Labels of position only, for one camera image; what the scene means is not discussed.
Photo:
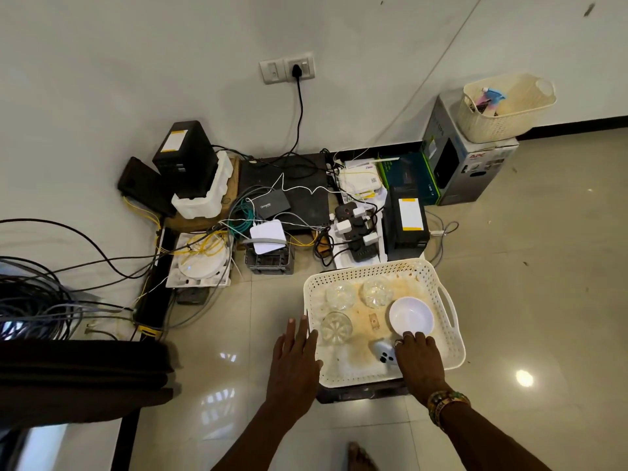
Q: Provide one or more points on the dark green cardboard box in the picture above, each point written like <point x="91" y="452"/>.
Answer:
<point x="407" y="176"/>

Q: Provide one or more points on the white wall socket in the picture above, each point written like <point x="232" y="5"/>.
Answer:
<point x="277" y="68"/>

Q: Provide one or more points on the person's right forearm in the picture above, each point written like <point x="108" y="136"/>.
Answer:
<point x="485" y="446"/>

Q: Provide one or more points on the person's right hand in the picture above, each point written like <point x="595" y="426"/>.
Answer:
<point x="422" y="367"/>

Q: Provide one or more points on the white foam packing block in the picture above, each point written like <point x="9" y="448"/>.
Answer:
<point x="206" y="201"/>

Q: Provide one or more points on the black power strip with chargers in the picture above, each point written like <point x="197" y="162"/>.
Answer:
<point x="355" y="230"/>

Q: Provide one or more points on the white bowl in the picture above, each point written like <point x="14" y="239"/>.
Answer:
<point x="411" y="316"/>

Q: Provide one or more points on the dark brown curtain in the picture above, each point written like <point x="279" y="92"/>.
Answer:
<point x="73" y="372"/>

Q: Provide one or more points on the clear cut glass cup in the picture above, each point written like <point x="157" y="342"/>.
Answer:
<point x="336" y="327"/>
<point x="339" y="295"/>
<point x="377" y="291"/>

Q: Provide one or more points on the small brown tag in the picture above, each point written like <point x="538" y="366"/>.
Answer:
<point x="374" y="321"/>

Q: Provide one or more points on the white router with yellow print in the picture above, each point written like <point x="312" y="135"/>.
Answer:
<point x="360" y="183"/>

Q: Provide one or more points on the person's left hand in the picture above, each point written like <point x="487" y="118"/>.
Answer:
<point x="294" y="372"/>

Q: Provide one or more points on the black wall-mounted box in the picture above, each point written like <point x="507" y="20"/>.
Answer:
<point x="144" y="186"/>

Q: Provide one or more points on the white game controller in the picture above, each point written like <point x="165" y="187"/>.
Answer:
<point x="385" y="355"/>

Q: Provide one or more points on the person's bare foot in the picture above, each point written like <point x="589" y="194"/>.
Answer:
<point x="360" y="458"/>

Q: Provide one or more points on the person's left forearm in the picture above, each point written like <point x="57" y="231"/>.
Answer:
<point x="255" y="446"/>

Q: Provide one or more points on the beige woven basket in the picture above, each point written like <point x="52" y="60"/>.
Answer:
<point x="505" y="122"/>

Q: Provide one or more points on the white plastic laundry basket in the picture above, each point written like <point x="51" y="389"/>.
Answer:
<point x="353" y="362"/>

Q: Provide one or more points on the grey metal cage bracket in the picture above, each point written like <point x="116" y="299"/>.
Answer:
<point x="270" y="262"/>

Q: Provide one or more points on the small black network switch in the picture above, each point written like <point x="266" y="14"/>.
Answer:
<point x="272" y="203"/>

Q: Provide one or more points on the white electronic device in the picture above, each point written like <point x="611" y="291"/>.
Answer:
<point x="201" y="262"/>

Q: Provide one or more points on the black backup power unit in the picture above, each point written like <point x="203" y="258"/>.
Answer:
<point x="184" y="156"/>
<point x="407" y="223"/>

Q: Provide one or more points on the large flat black device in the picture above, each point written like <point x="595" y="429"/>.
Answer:
<point x="304" y="201"/>

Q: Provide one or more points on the white square router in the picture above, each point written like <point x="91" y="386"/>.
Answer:
<point x="267" y="236"/>

